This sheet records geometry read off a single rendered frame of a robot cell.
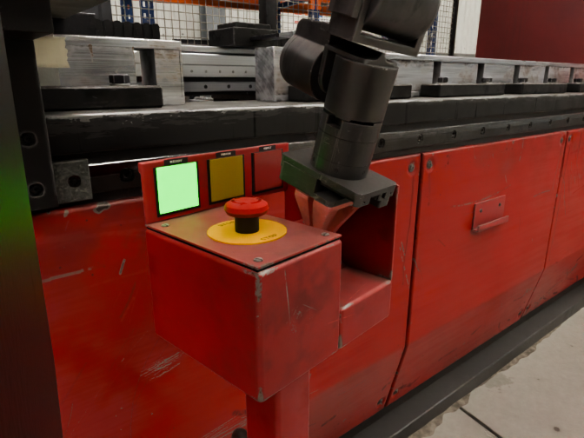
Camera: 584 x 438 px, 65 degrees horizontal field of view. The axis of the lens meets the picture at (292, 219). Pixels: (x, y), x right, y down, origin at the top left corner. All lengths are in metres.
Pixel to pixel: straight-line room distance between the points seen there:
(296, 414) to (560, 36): 2.13
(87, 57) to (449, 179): 0.77
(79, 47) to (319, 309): 0.49
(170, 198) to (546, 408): 1.35
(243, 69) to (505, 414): 1.19
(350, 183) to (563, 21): 2.06
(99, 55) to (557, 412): 1.46
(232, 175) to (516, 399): 1.28
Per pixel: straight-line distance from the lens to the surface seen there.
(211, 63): 1.09
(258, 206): 0.40
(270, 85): 0.86
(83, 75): 0.71
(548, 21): 2.45
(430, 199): 1.05
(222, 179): 0.49
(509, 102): 1.28
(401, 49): 0.43
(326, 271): 0.40
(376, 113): 0.42
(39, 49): 0.70
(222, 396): 0.82
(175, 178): 0.46
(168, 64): 0.76
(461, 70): 1.32
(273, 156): 0.54
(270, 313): 0.36
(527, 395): 1.64
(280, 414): 0.52
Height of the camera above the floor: 0.91
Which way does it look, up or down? 17 degrees down
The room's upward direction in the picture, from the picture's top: straight up
